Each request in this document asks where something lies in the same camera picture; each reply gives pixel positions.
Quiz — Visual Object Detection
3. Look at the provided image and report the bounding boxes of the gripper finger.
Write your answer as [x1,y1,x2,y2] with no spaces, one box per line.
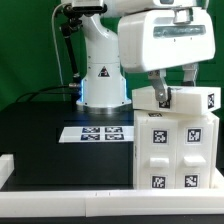
[182,63,199,86]
[148,69,171,102]

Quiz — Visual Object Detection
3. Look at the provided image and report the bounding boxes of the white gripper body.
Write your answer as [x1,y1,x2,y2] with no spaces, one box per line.
[118,8,215,73]

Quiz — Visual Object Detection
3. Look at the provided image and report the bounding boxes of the small white cabinet top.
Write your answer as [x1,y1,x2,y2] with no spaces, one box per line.
[132,86,221,115]

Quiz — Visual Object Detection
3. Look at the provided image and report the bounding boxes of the white cabinet door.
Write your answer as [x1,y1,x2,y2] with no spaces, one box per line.
[133,115,178,189]
[175,113,215,189]

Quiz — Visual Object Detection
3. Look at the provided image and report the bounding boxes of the white cabinet body box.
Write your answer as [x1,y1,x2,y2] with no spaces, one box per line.
[133,111,219,189]

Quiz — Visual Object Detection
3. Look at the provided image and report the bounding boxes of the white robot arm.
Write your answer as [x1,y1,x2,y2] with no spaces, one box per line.
[61,0,215,111]

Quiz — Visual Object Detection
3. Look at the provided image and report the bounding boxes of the white marker base sheet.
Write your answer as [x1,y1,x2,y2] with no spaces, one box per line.
[59,126,134,143]

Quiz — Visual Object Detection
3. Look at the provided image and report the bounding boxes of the white right fence piece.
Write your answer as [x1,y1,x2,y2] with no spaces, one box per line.
[212,169,224,189]

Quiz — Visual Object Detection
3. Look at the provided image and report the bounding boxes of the white fence piece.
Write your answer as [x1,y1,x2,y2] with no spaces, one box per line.
[0,154,14,189]
[212,169,224,189]

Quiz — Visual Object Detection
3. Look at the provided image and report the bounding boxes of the white front fence bar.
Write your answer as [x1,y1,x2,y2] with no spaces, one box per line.
[0,189,224,218]

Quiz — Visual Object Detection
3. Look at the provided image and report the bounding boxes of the white left fence piece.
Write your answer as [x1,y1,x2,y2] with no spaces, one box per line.
[0,154,14,189]

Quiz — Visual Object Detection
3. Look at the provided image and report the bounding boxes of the black cables on table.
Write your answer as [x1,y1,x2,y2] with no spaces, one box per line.
[14,84,83,104]

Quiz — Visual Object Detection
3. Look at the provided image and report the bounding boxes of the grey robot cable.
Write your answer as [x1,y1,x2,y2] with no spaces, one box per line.
[51,3,68,101]

